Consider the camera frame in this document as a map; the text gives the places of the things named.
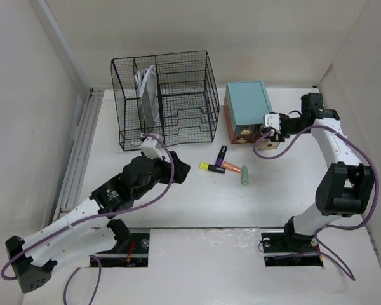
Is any grey booklet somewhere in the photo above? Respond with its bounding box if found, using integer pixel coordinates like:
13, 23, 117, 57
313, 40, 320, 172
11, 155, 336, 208
134, 64, 159, 133

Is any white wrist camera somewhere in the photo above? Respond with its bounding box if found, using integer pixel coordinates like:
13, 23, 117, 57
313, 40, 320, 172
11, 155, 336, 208
140, 133, 164, 160
262, 113, 281, 134

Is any green highlighter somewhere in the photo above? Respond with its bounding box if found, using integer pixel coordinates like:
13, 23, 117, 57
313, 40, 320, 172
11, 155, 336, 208
241, 165, 249, 186

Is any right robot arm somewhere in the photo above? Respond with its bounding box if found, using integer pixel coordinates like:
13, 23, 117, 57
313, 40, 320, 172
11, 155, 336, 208
275, 93, 375, 250

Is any aluminium rail frame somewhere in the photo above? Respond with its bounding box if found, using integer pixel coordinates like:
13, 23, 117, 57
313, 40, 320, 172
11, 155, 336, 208
49, 88, 104, 223

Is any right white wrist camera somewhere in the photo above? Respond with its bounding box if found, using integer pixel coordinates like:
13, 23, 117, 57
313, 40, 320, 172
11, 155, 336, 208
262, 113, 281, 134

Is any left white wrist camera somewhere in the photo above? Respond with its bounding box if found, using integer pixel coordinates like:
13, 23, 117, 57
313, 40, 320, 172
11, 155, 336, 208
140, 133, 164, 160

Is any purple highlighter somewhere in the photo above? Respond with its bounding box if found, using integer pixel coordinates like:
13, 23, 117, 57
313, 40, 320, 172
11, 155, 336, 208
215, 146, 227, 167

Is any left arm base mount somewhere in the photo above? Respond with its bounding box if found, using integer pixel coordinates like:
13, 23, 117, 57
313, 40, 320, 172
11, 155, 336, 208
95, 219, 150, 268

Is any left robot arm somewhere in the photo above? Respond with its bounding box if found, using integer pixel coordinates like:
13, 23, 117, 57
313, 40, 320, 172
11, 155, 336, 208
5, 152, 191, 294

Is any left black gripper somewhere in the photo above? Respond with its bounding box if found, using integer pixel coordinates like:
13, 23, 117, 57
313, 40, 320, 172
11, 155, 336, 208
133, 151, 189, 200

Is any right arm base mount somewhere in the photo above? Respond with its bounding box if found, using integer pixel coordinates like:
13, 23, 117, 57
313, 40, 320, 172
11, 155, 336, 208
260, 231, 323, 267

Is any orange highlighter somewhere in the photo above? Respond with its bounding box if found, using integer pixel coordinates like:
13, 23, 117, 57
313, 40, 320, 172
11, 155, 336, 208
222, 161, 242, 173

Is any yellow highlighter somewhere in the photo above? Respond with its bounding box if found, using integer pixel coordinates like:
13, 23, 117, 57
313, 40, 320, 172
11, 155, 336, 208
199, 163, 225, 174

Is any clear drawer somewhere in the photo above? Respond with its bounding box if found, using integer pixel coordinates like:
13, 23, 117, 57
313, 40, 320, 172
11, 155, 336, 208
255, 135, 280, 151

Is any black wire mesh organizer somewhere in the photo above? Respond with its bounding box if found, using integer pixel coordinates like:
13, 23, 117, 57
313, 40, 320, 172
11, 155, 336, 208
110, 50, 220, 151

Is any teal drawer box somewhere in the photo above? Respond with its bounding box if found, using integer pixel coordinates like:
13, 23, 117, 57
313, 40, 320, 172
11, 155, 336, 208
224, 81, 272, 144

